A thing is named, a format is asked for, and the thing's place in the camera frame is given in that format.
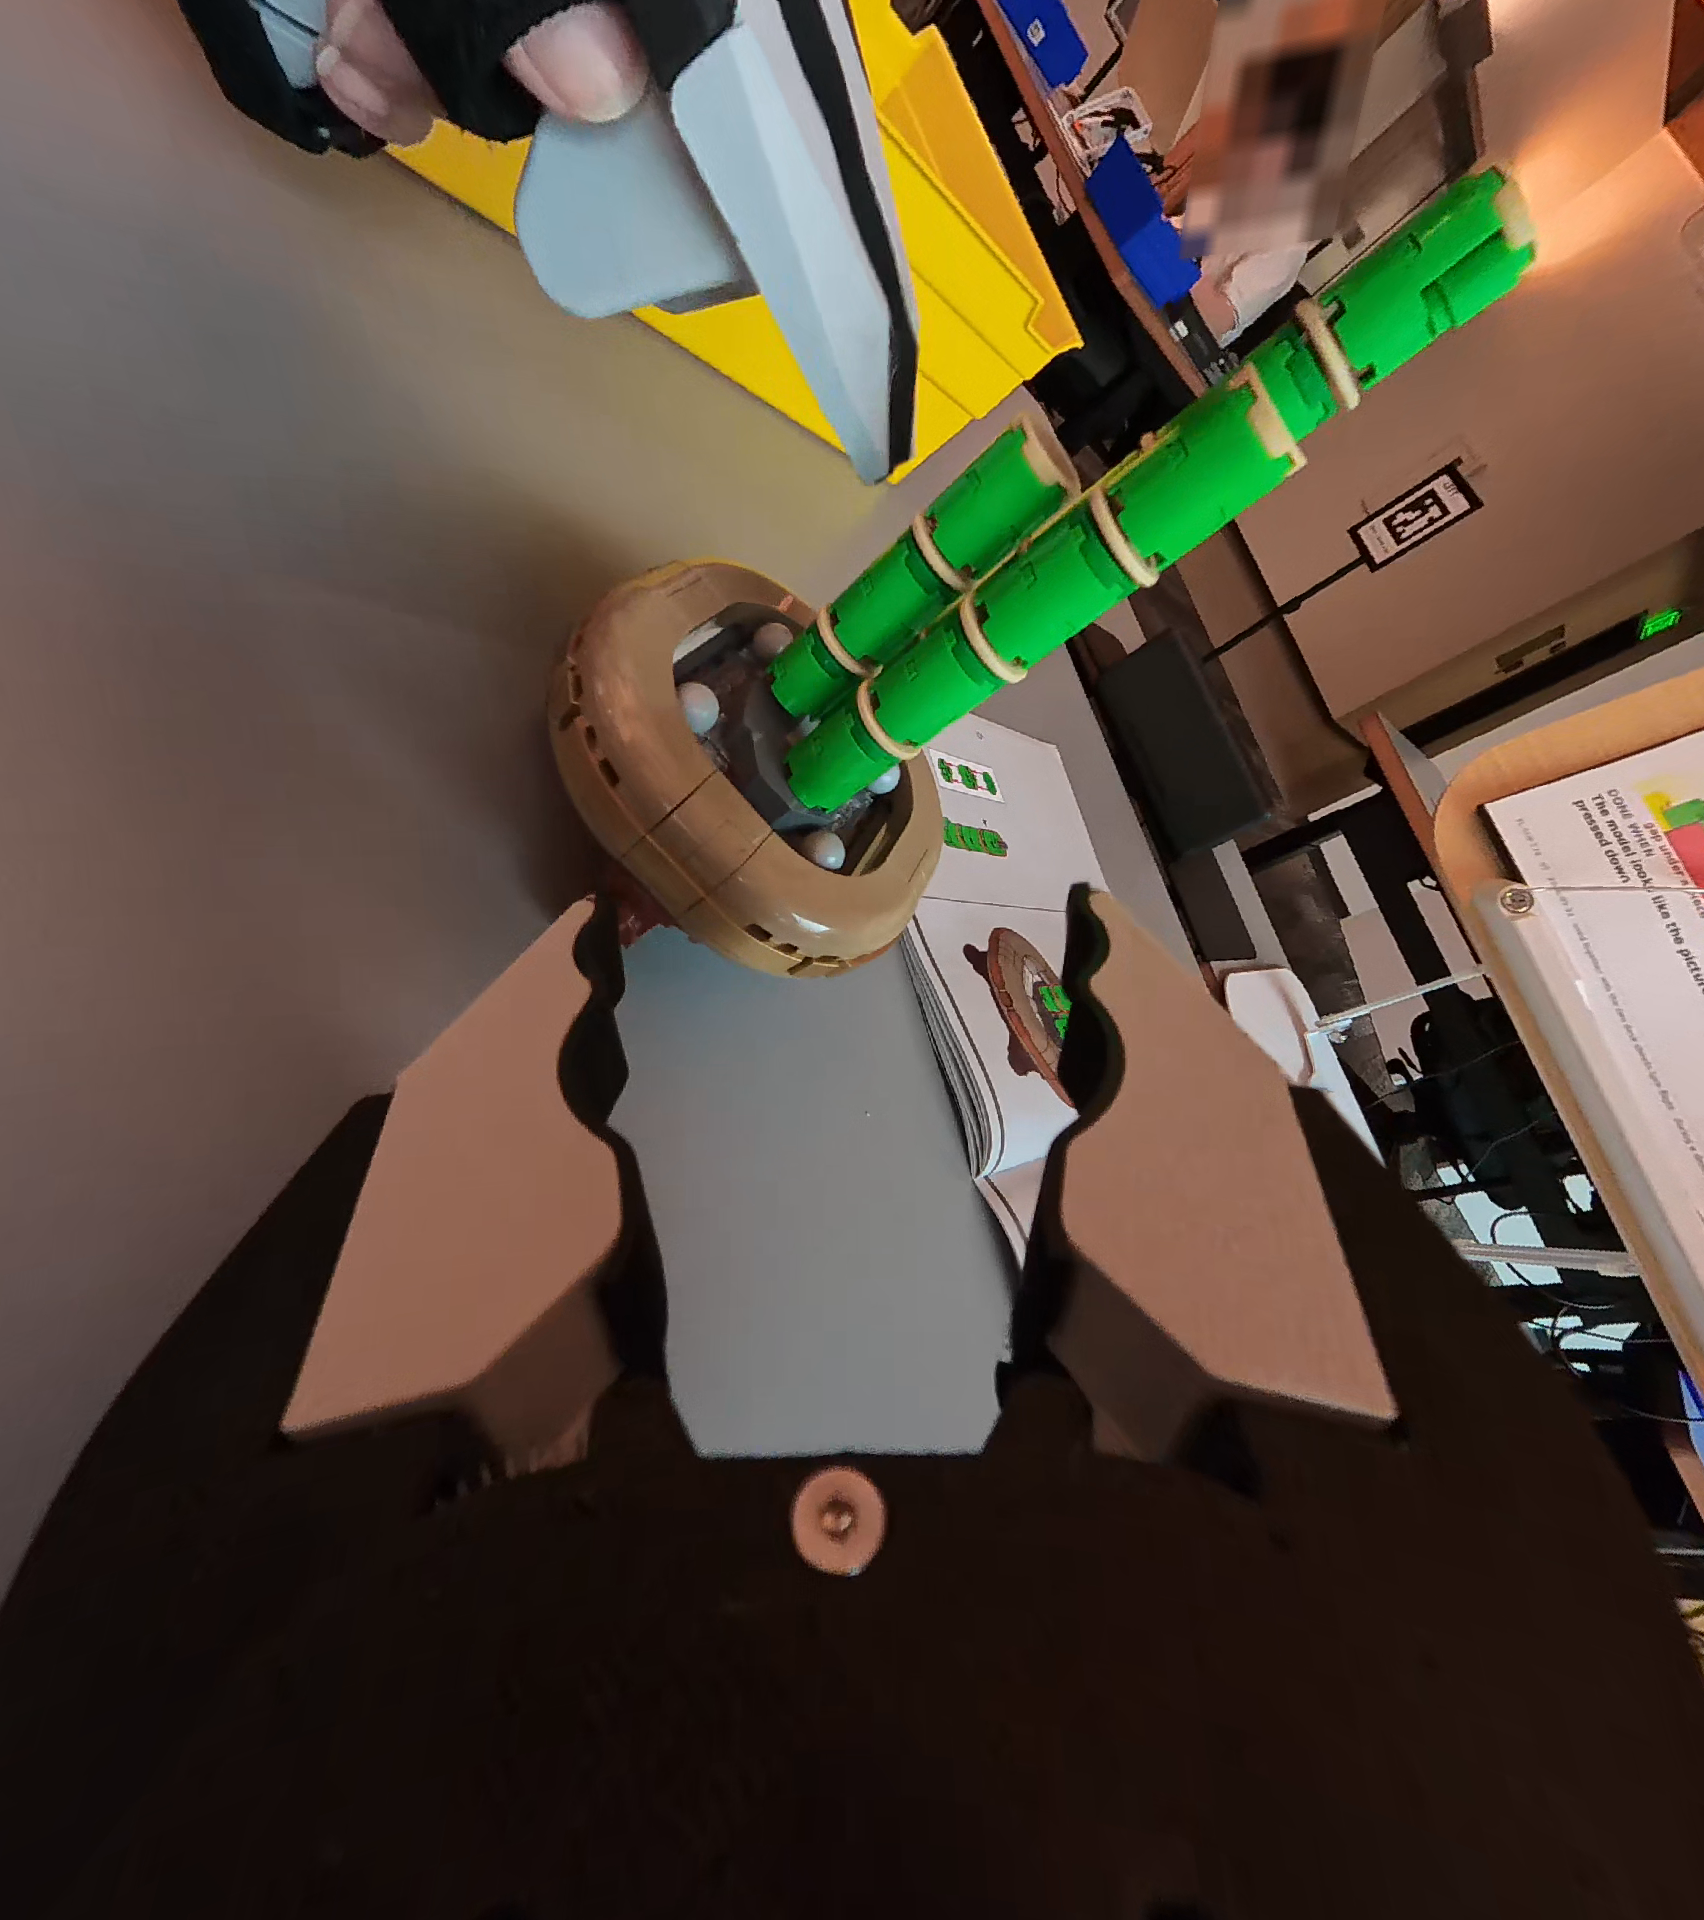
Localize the person's left hand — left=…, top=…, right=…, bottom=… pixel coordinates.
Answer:
left=318, top=0, right=657, bottom=144

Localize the green bamboo brick model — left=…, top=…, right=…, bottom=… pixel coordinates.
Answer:
left=550, top=162, right=1538, bottom=979

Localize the yellow bin with green pieces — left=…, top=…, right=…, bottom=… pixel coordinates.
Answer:
left=387, top=0, right=1089, bottom=484

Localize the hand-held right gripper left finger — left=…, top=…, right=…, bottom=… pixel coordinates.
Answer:
left=282, top=897, right=675, bottom=1444

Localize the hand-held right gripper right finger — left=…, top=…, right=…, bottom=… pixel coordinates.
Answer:
left=1009, top=885, right=1399, bottom=1444

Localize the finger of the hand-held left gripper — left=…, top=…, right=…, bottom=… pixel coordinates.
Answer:
left=673, top=0, right=924, bottom=484
left=511, top=105, right=759, bottom=319

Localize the open instruction booklet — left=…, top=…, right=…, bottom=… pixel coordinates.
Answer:
left=900, top=712, right=1204, bottom=1268

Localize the grey desk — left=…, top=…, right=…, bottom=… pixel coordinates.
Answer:
left=0, top=0, right=1217, bottom=1910

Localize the black box with green lights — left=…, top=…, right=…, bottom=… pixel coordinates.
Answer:
left=1098, top=628, right=1282, bottom=861

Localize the blue plastic bin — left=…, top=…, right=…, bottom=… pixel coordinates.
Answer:
left=1085, top=134, right=1209, bottom=308

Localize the black white marker sign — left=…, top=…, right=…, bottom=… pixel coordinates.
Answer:
left=1347, top=455, right=1486, bottom=578

